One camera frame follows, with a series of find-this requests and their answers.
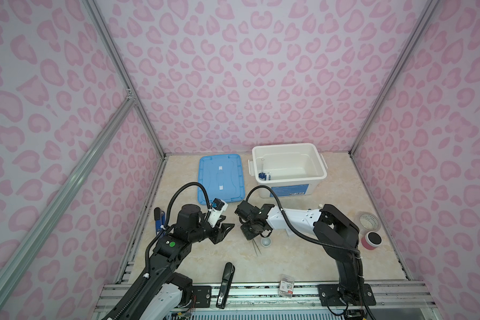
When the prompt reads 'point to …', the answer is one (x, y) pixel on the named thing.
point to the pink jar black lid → (371, 240)
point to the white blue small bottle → (268, 176)
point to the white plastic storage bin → (292, 168)
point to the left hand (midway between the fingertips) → (229, 218)
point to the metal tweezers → (254, 245)
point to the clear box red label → (286, 286)
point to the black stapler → (228, 274)
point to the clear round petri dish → (368, 221)
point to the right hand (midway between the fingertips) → (249, 231)
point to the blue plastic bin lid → (222, 176)
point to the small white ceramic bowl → (265, 241)
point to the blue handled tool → (160, 218)
